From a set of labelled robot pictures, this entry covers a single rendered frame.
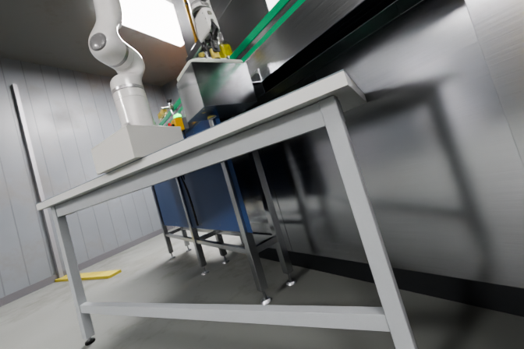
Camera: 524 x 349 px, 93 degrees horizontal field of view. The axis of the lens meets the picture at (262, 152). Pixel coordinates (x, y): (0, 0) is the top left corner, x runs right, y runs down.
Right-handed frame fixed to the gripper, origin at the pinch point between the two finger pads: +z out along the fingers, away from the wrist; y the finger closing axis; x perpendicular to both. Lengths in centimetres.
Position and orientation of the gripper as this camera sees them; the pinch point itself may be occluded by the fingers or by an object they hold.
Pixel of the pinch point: (213, 49)
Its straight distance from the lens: 108.3
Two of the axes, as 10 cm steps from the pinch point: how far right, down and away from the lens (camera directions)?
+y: -5.8, 2.2, 7.9
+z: 2.9, 9.6, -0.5
